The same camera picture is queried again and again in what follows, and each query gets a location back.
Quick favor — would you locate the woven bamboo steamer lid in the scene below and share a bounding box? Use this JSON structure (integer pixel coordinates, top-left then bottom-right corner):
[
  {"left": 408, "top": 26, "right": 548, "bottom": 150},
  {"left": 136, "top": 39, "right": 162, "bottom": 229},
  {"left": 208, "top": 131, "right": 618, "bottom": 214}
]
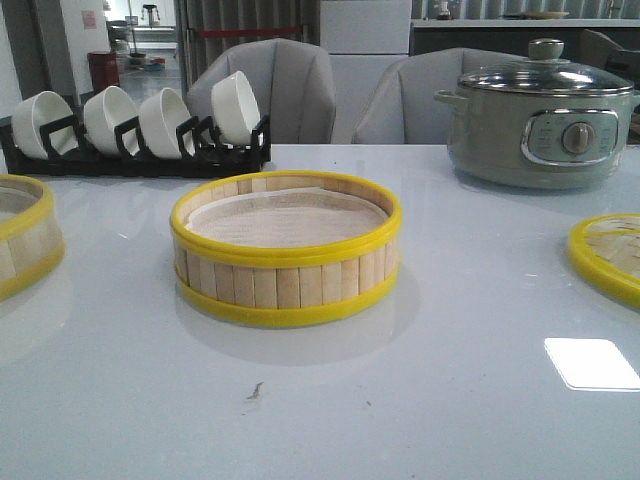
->
[{"left": 567, "top": 213, "right": 639, "bottom": 309}]

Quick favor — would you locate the bamboo steamer basket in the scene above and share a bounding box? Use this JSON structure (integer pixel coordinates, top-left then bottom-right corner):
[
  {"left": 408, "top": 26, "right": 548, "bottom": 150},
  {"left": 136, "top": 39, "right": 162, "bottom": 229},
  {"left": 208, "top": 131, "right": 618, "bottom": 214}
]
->
[
  {"left": 1, "top": 174, "right": 65, "bottom": 300},
  {"left": 170, "top": 170, "right": 402, "bottom": 327}
]

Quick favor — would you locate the white steamer liner cloth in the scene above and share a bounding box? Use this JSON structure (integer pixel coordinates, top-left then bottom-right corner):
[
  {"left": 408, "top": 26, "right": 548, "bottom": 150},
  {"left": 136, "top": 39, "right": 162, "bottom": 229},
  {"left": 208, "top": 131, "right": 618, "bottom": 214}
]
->
[{"left": 186, "top": 187, "right": 388, "bottom": 248}]

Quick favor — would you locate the white bowl rightmost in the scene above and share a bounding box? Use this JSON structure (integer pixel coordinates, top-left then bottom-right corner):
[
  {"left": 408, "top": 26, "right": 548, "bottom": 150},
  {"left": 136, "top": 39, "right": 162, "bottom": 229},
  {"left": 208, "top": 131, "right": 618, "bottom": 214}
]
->
[{"left": 211, "top": 71, "right": 261, "bottom": 146}]

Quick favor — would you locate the white bowl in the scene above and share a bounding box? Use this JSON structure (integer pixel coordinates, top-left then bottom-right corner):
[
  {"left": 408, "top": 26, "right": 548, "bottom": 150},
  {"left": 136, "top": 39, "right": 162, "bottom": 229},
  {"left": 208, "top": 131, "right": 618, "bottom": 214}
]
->
[
  {"left": 139, "top": 88, "right": 192, "bottom": 160},
  {"left": 11, "top": 90, "right": 73, "bottom": 159},
  {"left": 211, "top": 71, "right": 261, "bottom": 146},
  {"left": 83, "top": 86, "right": 138, "bottom": 156}
]

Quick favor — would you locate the grey chair right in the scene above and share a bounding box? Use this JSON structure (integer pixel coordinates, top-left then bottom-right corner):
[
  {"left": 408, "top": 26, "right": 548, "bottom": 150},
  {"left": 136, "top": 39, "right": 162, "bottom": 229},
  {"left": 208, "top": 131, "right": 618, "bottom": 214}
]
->
[{"left": 351, "top": 48, "right": 519, "bottom": 145}]

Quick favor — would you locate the grey chair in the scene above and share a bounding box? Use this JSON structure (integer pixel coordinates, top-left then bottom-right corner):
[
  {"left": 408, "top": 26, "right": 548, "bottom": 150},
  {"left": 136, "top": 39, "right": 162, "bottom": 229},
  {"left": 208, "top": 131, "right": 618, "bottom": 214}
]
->
[
  {"left": 186, "top": 38, "right": 336, "bottom": 144},
  {"left": 351, "top": 48, "right": 519, "bottom": 145}
]

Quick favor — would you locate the grey chair left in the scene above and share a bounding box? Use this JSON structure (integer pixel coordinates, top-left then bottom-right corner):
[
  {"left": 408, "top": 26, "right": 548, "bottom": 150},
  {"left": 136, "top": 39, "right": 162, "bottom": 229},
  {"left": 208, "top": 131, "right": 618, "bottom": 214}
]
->
[{"left": 186, "top": 38, "right": 336, "bottom": 144}]

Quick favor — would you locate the white cabinet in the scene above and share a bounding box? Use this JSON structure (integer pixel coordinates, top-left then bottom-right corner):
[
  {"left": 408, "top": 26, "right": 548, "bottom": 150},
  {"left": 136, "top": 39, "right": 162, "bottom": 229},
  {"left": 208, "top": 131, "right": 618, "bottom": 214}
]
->
[{"left": 319, "top": 1, "right": 412, "bottom": 144}]

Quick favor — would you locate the green electric cooking pot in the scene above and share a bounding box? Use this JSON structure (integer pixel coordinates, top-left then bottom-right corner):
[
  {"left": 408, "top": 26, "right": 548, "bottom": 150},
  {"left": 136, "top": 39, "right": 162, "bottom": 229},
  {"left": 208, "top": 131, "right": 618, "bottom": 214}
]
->
[{"left": 434, "top": 87, "right": 639, "bottom": 189}]

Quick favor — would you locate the red bin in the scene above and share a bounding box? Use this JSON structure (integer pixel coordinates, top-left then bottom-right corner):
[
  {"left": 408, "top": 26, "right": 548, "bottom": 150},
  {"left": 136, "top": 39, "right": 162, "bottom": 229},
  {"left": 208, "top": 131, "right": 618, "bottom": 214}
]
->
[{"left": 87, "top": 51, "right": 120, "bottom": 94}]

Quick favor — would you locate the glass pot lid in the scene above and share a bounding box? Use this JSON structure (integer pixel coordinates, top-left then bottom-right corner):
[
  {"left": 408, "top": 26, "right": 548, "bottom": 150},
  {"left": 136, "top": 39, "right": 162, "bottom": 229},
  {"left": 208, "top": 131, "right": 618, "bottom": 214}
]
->
[{"left": 458, "top": 38, "right": 634, "bottom": 96}]

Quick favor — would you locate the black dish rack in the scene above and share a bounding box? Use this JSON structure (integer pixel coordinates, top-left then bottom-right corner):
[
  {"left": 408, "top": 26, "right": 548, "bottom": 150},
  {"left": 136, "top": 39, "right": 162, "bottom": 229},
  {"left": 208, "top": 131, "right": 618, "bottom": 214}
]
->
[{"left": 1, "top": 114, "right": 271, "bottom": 179}]

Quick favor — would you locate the white bowl far left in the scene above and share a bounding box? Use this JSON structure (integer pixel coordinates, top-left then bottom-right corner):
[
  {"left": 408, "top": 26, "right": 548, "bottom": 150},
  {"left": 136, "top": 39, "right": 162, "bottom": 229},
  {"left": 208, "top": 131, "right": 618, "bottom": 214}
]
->
[{"left": 11, "top": 90, "right": 73, "bottom": 159}]

